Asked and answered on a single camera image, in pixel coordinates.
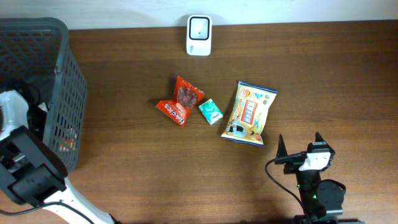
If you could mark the red snack packet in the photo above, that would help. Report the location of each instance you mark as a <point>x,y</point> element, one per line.
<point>186,97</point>

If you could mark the yellow chip bag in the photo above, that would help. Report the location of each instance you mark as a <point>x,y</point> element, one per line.
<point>249,114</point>

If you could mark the grey plastic mesh basket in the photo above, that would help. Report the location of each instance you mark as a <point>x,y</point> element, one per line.
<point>36,53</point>

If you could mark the white barcode scanner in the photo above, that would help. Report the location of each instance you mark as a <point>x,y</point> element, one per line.
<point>199,35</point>

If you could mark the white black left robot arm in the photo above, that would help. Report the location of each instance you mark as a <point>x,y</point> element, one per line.
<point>32,174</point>

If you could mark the teal tissue pack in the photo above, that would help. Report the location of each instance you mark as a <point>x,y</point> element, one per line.
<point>210,111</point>

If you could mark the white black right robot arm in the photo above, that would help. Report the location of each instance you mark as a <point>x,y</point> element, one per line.
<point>321,200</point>

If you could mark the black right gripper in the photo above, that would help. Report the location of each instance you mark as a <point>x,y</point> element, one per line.
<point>290,167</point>

